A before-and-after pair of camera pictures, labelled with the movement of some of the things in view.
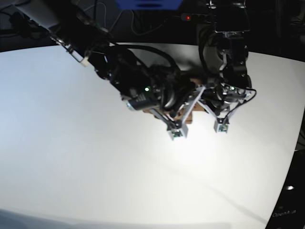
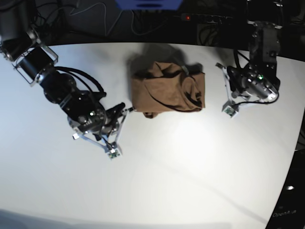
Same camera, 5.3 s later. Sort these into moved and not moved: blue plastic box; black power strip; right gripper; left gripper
Moved: right gripper; left gripper
Not moved: blue plastic box; black power strip
